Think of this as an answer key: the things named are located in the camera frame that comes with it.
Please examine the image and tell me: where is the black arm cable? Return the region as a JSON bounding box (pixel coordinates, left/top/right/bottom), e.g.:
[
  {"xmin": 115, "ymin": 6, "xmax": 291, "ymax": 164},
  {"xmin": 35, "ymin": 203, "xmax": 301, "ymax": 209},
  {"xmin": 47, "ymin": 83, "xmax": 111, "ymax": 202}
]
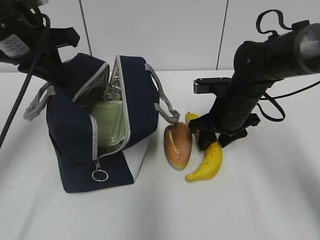
[
  {"xmin": 0, "ymin": 12, "xmax": 52, "ymax": 148},
  {"xmin": 255, "ymin": 9, "xmax": 320, "ymax": 122}
]

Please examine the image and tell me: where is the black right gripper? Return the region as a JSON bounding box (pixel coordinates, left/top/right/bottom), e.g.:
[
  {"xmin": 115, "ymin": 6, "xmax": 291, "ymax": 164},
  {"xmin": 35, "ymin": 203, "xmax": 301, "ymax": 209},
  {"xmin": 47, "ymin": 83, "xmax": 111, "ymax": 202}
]
[{"xmin": 188, "ymin": 111, "xmax": 260, "ymax": 151}]

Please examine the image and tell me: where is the brown bread roll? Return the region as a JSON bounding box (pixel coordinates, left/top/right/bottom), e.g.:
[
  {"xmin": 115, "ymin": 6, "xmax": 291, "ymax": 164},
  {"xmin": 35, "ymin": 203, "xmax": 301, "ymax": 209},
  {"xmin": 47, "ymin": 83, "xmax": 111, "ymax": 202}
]
[{"xmin": 164, "ymin": 122, "xmax": 193, "ymax": 170}]

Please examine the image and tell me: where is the yellow banana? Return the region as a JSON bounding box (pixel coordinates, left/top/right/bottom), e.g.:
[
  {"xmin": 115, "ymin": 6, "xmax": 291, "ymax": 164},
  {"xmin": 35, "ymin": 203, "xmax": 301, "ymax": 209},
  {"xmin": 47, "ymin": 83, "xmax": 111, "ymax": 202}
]
[{"xmin": 184, "ymin": 112, "xmax": 223, "ymax": 183}]

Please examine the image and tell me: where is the green lidded food container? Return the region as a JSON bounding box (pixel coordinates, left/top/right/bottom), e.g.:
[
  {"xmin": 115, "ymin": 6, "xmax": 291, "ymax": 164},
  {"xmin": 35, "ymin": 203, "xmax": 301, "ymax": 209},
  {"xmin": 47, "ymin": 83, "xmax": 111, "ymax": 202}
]
[{"xmin": 90, "ymin": 100, "xmax": 126, "ymax": 160}]

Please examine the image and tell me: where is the navy blue lunch bag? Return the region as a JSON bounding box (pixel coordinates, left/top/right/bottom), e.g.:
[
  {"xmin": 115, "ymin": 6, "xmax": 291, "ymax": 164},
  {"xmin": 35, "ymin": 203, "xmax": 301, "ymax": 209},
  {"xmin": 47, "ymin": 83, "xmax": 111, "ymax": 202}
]
[{"xmin": 23, "ymin": 53, "xmax": 180, "ymax": 193}]

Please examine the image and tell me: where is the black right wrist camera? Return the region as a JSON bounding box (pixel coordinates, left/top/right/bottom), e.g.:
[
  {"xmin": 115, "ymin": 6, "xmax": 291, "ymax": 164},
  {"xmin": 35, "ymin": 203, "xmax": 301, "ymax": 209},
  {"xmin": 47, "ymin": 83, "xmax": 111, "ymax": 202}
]
[{"xmin": 193, "ymin": 77, "xmax": 231, "ymax": 97}]

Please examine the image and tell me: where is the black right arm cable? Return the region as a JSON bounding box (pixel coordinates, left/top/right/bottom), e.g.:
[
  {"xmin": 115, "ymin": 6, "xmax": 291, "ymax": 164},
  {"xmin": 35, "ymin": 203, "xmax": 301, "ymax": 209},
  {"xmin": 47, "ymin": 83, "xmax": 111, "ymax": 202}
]
[{"xmin": 255, "ymin": 9, "xmax": 320, "ymax": 122}]

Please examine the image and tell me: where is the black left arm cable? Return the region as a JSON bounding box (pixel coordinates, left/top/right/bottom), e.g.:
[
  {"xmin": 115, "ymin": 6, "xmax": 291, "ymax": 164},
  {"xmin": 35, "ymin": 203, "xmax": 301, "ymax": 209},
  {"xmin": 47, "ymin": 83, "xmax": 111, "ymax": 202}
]
[{"xmin": 0, "ymin": 12, "xmax": 52, "ymax": 148}]

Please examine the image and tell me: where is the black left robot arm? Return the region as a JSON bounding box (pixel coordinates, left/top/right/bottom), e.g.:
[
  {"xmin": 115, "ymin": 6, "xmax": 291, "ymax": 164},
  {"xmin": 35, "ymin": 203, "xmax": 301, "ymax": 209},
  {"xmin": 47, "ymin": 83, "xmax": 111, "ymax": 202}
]
[{"xmin": 0, "ymin": 0, "xmax": 80, "ymax": 90}]

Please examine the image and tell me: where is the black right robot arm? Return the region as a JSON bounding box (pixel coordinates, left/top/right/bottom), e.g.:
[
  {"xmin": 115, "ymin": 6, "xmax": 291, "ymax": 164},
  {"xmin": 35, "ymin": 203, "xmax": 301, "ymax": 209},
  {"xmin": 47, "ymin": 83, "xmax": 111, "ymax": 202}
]
[{"xmin": 188, "ymin": 20, "xmax": 320, "ymax": 151}]

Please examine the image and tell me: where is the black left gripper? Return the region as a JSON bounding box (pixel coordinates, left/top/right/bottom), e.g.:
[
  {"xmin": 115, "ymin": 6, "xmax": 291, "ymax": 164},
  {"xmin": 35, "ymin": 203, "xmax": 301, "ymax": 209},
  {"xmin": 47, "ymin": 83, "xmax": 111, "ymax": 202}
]
[{"xmin": 0, "ymin": 27, "xmax": 80, "ymax": 97}]

